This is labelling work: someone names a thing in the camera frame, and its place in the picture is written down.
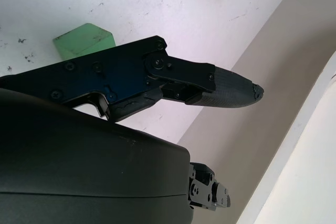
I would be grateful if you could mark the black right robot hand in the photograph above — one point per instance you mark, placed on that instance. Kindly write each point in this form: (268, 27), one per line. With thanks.
(92, 169)

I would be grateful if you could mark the green wooden cube block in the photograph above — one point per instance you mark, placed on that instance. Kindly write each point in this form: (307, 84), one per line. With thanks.
(84, 40)

